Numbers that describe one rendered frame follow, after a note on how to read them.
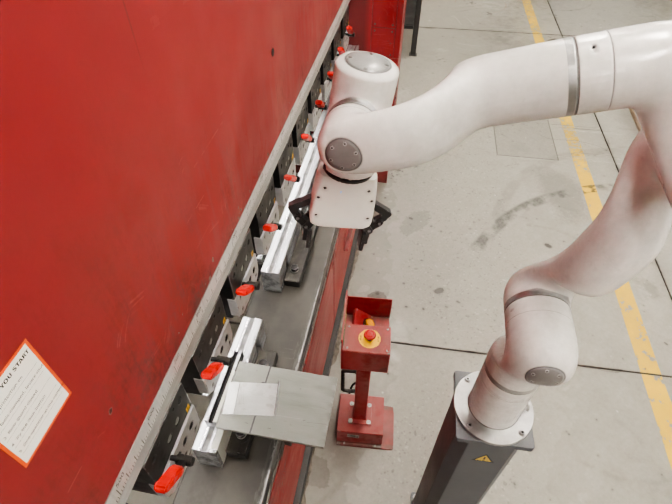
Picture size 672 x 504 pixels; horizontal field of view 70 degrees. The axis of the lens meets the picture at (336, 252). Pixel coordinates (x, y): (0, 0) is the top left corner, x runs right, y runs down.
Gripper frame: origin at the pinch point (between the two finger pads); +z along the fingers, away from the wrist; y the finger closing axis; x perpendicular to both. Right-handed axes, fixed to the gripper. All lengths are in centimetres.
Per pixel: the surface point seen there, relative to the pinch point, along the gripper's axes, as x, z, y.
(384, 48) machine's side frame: 207, 48, 45
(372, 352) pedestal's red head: 24, 71, 23
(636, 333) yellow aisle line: 77, 127, 180
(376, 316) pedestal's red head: 43, 78, 28
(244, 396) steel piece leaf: -1, 55, -15
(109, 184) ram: -12.7, -18.8, -30.2
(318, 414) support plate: -6, 53, 3
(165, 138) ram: 1.1, -16.8, -26.6
